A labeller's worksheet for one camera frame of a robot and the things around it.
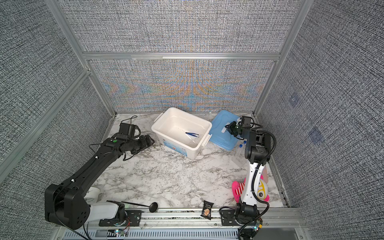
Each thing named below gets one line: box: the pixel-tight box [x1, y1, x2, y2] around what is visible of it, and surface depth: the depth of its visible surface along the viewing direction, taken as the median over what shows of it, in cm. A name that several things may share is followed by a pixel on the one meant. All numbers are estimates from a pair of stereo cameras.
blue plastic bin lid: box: [208, 110, 243, 151], surface depth 106 cm
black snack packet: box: [200, 200, 214, 220], surface depth 76 cm
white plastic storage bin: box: [151, 107, 213, 160], surface depth 99 cm
